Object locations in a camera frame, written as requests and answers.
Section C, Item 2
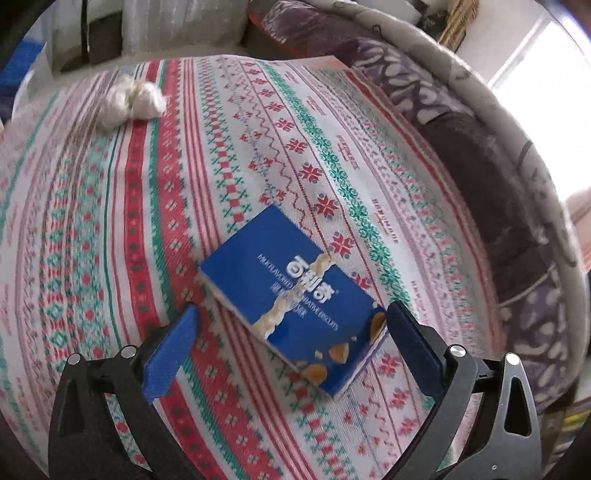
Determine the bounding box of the striped patterned tablecloth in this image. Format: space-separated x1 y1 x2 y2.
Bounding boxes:
0 55 509 480

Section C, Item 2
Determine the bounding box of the crumpled white tissue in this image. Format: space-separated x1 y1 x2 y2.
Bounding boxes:
95 76 167 132

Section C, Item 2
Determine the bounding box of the stack of books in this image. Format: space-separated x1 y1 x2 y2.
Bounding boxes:
551 397 591 467

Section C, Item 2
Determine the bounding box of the blue biscuit box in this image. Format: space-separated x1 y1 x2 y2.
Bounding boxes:
198 204 389 400

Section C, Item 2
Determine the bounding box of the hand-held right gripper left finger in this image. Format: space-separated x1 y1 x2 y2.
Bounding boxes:
48 302 204 480

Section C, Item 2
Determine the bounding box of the window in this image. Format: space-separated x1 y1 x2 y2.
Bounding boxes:
489 14 591 195

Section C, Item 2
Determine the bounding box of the cartoon print grey duvet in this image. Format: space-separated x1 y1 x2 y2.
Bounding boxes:
314 0 583 352

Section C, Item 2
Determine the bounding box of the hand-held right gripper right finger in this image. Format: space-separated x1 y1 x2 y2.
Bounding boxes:
387 301 544 480

